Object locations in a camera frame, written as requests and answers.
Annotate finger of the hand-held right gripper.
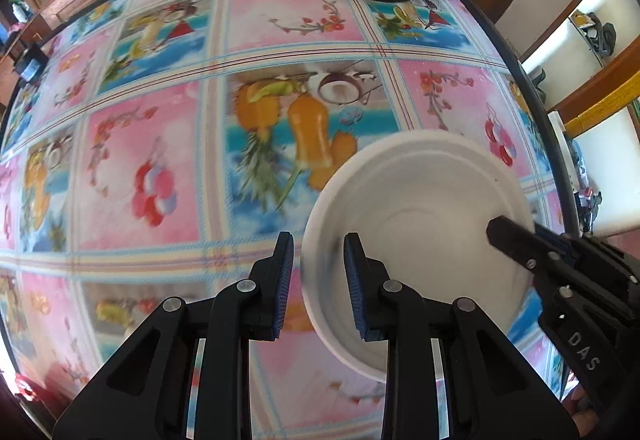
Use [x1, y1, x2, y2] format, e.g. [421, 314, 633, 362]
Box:
[535, 229, 640, 278]
[487, 216, 573, 303]

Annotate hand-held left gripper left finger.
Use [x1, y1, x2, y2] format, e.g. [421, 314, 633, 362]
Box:
[52, 231, 296, 440]

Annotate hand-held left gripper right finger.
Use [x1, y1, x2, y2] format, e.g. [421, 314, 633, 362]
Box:
[342, 233, 581, 440]

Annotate white paper bowl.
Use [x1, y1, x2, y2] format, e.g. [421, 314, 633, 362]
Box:
[301, 130, 536, 383]

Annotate printed floral tablecloth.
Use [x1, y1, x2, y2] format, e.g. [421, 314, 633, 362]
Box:
[0, 0, 576, 440]

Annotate dark grey bag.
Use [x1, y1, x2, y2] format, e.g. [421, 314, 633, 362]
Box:
[582, 13, 617, 56]

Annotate small black device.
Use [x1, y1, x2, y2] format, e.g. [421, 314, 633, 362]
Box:
[12, 45, 48, 84]

